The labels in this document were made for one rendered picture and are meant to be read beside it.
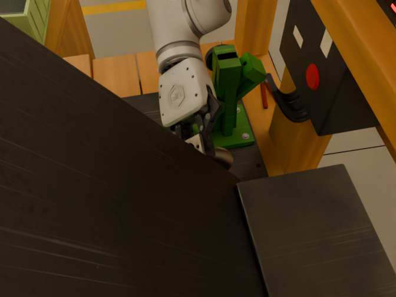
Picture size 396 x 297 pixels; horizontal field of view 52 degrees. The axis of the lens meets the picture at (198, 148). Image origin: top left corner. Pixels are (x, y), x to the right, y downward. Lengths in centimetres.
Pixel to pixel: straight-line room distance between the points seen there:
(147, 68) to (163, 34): 55
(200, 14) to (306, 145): 41
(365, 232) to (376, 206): 152
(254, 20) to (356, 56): 84
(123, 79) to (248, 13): 42
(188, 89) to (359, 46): 35
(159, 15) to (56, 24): 93
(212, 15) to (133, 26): 211
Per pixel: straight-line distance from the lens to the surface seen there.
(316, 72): 53
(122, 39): 275
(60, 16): 169
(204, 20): 74
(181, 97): 69
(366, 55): 40
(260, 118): 117
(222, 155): 71
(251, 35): 127
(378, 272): 62
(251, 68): 91
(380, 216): 215
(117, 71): 130
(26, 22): 147
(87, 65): 131
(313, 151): 101
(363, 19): 43
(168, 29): 75
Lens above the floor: 179
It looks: 56 degrees down
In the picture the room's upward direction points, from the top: straight up
